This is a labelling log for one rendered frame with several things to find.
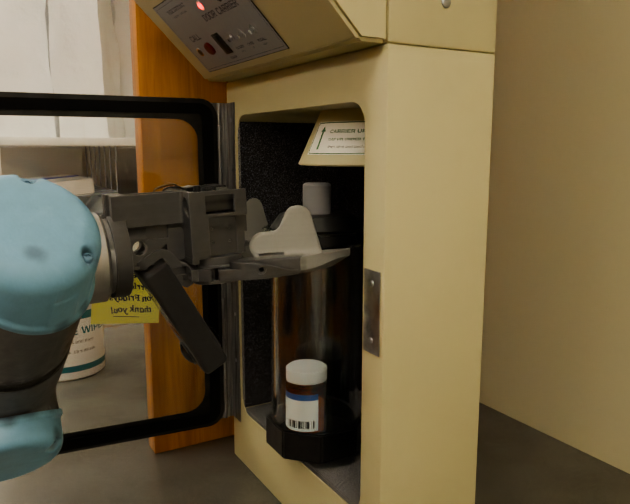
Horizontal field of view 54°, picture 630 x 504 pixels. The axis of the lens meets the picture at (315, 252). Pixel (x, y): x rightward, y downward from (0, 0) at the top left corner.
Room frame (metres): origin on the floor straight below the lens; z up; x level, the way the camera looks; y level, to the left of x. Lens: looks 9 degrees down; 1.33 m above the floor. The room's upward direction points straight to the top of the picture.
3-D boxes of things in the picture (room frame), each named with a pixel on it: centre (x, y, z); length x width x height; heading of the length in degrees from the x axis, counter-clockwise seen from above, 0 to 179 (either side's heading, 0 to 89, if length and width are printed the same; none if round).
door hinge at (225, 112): (0.75, 0.11, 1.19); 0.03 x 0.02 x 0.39; 30
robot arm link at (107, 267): (0.51, 0.19, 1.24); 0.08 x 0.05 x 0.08; 30
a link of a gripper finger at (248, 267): (0.54, 0.06, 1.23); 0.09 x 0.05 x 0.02; 95
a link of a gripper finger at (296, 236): (0.55, 0.01, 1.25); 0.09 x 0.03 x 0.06; 95
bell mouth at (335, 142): (0.65, -0.07, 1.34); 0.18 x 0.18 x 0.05
